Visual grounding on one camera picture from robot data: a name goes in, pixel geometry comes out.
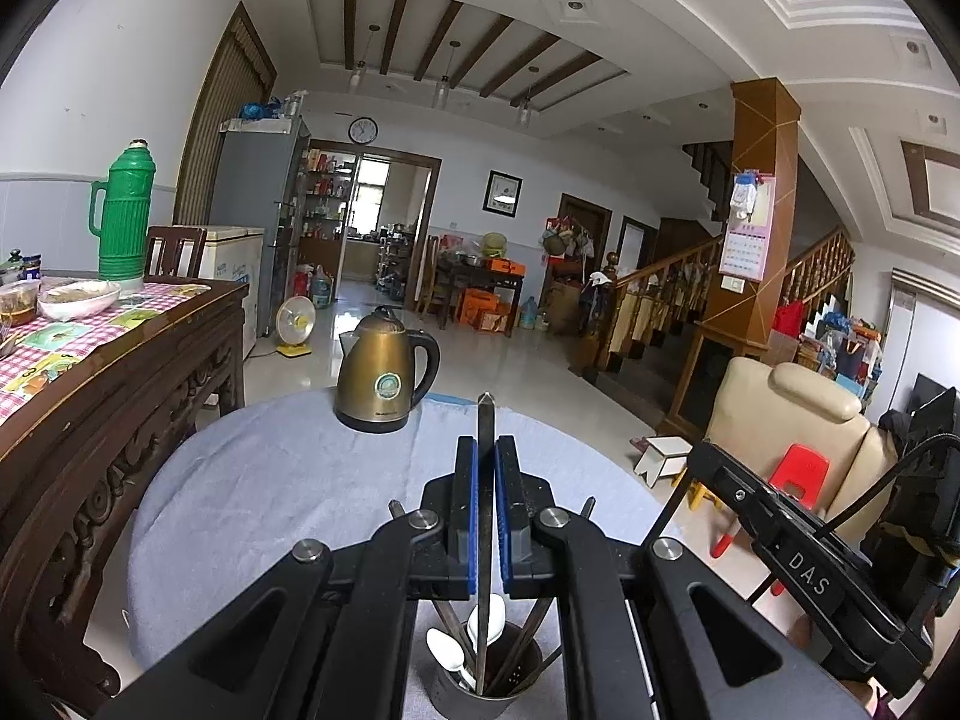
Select orange cardboard boxes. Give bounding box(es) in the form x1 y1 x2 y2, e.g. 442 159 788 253
457 286 518 335

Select yellow fan heater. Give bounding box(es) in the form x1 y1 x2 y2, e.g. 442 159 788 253
276 296 314 358

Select dark carved wooden table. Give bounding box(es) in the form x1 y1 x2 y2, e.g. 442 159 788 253
0 277 250 717

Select brown wooden door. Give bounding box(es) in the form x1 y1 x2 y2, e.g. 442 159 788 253
174 4 277 226

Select white chest freezer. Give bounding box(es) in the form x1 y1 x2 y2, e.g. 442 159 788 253
191 227 266 357

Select green thermos flask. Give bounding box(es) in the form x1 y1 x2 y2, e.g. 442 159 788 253
88 139 162 297

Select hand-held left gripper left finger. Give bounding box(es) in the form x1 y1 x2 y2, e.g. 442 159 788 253
90 435 481 720

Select gold electric kettle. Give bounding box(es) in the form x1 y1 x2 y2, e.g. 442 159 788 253
332 305 441 434

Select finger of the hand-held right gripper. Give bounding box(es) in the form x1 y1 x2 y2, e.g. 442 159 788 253
685 439 781 541

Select metal utensil holder cup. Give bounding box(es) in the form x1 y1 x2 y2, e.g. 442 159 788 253
427 619 545 720

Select red plastic chair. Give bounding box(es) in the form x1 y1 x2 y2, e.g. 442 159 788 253
709 444 832 560

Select yellow plastic stool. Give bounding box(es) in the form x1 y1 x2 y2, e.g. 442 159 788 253
679 465 722 512

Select glass food container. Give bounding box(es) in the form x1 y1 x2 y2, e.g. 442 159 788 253
0 281 42 329

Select white spoon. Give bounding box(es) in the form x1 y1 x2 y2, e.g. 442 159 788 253
426 628 471 691
466 594 506 647

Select wooden dining table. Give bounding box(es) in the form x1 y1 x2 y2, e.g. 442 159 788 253
435 251 526 331

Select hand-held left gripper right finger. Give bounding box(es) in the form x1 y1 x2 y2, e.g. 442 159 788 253
495 435 871 720

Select brown chopstick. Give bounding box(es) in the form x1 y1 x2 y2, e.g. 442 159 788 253
499 496 598 683
510 645 563 695

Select grey refrigerator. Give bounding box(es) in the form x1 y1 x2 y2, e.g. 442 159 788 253
210 118 312 338

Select framed wall picture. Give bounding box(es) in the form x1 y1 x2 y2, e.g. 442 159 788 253
482 169 524 217

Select chequered tablecloth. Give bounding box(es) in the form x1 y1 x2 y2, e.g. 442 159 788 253
0 281 215 421

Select beige armchair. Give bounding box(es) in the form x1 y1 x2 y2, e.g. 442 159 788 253
705 356 901 541

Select white step stool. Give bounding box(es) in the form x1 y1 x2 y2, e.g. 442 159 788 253
634 435 695 482

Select wooden staircase railing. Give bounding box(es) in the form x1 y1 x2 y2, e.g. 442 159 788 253
600 225 856 380

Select black cable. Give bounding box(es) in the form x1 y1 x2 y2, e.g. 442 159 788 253
817 431 960 533

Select wooden chair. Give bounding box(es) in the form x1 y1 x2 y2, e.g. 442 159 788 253
146 226 207 280

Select covered white bowl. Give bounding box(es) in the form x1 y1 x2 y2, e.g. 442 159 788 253
37 280 122 321

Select wall calendar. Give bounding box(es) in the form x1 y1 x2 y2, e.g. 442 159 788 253
718 172 776 278

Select wooden pillar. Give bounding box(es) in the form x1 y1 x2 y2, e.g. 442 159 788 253
694 77 803 436

